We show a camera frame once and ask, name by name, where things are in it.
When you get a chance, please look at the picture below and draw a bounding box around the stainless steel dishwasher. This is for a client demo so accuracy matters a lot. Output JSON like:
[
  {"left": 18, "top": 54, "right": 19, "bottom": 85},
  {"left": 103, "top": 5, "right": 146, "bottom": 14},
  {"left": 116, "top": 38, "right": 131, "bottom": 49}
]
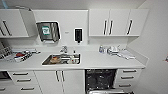
[{"left": 84, "top": 68, "right": 135, "bottom": 94}]

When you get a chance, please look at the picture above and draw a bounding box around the black soap dispenser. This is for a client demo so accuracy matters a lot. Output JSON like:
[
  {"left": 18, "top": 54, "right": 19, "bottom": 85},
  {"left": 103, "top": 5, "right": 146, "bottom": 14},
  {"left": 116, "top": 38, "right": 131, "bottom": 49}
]
[{"left": 73, "top": 27, "right": 84, "bottom": 44}]

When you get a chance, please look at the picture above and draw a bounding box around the stainless steel sink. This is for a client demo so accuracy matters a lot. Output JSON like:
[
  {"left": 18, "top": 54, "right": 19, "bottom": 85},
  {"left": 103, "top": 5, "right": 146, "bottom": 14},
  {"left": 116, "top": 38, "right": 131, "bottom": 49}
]
[{"left": 41, "top": 53, "right": 82, "bottom": 67}]

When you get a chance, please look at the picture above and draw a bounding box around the blue dish soap bottle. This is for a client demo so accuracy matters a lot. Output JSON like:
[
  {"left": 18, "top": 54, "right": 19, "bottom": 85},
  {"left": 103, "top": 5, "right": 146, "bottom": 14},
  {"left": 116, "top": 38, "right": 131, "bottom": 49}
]
[{"left": 98, "top": 45, "right": 105, "bottom": 54}]

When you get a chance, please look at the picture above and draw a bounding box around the chrome faucet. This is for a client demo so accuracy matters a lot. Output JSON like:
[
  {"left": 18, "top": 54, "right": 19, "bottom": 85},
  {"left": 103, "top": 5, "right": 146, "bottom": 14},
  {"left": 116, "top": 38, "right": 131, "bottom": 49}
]
[{"left": 60, "top": 45, "right": 70, "bottom": 55}]

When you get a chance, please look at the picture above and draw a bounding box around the small white cup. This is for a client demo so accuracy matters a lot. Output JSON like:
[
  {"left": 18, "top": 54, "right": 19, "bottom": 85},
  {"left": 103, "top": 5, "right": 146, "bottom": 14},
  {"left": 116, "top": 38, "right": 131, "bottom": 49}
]
[{"left": 103, "top": 47, "right": 109, "bottom": 55}]

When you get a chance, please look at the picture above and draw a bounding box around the orange bowl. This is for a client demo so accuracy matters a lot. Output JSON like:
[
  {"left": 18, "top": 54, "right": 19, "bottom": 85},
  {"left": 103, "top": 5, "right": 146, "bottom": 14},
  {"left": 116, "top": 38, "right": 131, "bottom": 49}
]
[{"left": 49, "top": 56, "right": 62, "bottom": 65}]

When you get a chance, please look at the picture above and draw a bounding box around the steel paper towel dispenser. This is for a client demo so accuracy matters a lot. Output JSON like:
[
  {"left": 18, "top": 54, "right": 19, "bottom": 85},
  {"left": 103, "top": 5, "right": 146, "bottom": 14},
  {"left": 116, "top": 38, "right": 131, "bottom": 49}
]
[{"left": 35, "top": 20, "right": 62, "bottom": 44}]

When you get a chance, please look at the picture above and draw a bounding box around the white two-door sink cabinet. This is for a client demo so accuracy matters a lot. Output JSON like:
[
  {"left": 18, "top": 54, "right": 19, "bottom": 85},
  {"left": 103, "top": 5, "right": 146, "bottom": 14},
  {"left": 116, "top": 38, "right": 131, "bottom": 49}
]
[{"left": 34, "top": 69, "right": 86, "bottom": 94}]

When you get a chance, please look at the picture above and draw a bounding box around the narrow white drawer unit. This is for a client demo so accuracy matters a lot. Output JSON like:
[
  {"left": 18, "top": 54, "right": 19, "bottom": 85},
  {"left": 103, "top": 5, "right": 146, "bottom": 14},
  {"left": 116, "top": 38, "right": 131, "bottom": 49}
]
[{"left": 113, "top": 67, "right": 143, "bottom": 92}]

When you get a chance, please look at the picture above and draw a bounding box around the wide white drawer unit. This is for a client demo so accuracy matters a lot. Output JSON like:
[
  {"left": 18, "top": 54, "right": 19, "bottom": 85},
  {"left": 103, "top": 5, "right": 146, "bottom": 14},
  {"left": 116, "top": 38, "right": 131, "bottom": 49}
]
[{"left": 0, "top": 70, "right": 43, "bottom": 94}]

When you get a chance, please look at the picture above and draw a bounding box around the black built-in microwave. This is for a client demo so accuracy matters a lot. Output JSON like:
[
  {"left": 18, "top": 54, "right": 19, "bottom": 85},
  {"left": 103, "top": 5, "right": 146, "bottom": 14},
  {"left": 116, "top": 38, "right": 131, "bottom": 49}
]
[{"left": 0, "top": 71, "right": 13, "bottom": 81}]

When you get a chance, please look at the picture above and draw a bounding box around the white wall cabinet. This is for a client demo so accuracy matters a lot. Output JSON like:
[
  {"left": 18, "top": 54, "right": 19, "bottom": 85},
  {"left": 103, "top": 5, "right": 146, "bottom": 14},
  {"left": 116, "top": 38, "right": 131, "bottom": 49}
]
[
  {"left": 0, "top": 8, "right": 31, "bottom": 39},
  {"left": 88, "top": 8, "right": 150, "bottom": 37}
]

